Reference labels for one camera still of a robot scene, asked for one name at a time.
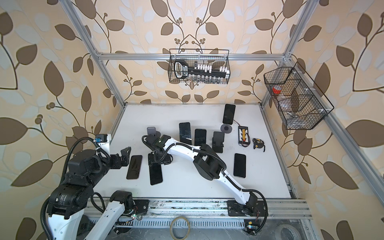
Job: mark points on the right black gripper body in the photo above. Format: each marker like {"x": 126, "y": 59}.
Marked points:
{"x": 154, "y": 157}

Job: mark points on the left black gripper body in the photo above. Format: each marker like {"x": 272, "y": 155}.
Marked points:
{"x": 115, "y": 163}

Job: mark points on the black phone with label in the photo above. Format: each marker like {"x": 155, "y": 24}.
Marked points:
{"x": 185, "y": 133}

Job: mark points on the purple edged black phone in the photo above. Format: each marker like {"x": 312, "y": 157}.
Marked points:
{"x": 240, "y": 166}

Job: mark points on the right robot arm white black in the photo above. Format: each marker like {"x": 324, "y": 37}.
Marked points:
{"x": 210, "y": 166}

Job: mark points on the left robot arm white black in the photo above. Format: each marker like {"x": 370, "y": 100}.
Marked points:
{"x": 87, "y": 162}

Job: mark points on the grey round phone stand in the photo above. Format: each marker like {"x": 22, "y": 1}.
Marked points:
{"x": 153, "y": 134}

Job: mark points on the black folding phone stand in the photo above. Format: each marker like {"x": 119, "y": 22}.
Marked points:
{"x": 218, "y": 142}

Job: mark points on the round stand of rear phone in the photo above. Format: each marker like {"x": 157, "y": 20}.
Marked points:
{"x": 227, "y": 129}

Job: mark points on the rear tall black phone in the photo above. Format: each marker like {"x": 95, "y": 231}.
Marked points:
{"x": 229, "y": 113}

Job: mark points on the black charger board yellow plugs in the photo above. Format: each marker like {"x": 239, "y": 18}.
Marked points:
{"x": 244, "y": 138}

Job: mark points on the black yellow tape measure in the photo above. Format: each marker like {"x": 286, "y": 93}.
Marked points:
{"x": 258, "y": 144}

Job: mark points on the red cap bottle in basket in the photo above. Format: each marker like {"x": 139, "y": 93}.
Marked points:
{"x": 276, "y": 90}

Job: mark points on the grey tape roll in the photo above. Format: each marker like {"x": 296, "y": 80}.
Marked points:
{"x": 287, "y": 232}

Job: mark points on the wire basket on back wall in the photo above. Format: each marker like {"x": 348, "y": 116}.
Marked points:
{"x": 206, "y": 66}

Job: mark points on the wire basket on wall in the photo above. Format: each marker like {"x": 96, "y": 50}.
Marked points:
{"x": 303, "y": 103}
{"x": 206, "y": 66}

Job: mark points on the wire basket on right wall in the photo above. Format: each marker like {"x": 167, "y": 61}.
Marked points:
{"x": 303, "y": 103}

